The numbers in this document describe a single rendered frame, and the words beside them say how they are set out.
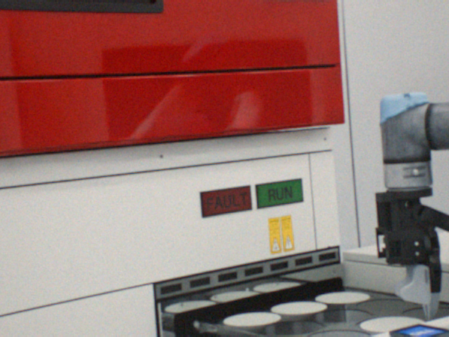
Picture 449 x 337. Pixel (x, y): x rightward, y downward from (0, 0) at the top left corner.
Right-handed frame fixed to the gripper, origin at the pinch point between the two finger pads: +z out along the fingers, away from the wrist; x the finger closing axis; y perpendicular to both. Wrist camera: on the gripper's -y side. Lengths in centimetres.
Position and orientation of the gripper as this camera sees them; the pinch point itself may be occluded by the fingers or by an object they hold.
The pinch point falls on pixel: (433, 311)
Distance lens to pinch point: 157.9
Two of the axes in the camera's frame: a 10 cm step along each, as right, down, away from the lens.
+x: 1.0, 0.4, -9.9
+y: -9.9, 0.9, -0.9
